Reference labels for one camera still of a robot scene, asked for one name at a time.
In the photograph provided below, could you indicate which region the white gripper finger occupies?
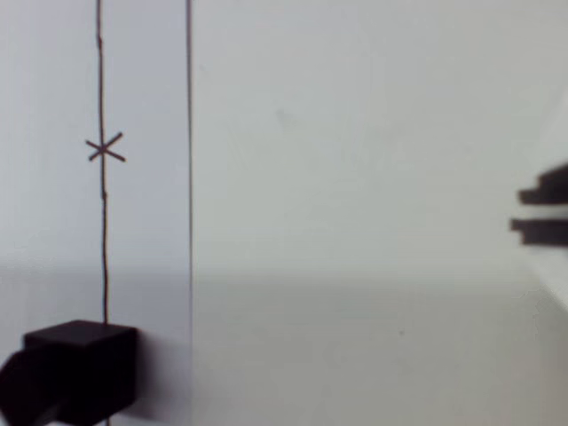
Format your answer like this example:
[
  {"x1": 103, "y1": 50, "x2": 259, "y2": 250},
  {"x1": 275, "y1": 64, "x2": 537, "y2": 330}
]
[
  {"x1": 509, "y1": 217, "x2": 568, "y2": 312},
  {"x1": 517, "y1": 86, "x2": 568, "y2": 207}
]

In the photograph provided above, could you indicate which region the white paper sheet with markings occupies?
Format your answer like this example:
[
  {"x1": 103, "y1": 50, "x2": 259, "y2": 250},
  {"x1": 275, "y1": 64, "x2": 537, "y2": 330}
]
[{"x1": 0, "y1": 0, "x2": 194, "y2": 426}]

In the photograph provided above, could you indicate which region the black cube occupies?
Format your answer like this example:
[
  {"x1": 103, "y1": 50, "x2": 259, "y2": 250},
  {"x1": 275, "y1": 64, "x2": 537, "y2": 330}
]
[{"x1": 0, "y1": 319, "x2": 138, "y2": 426}]

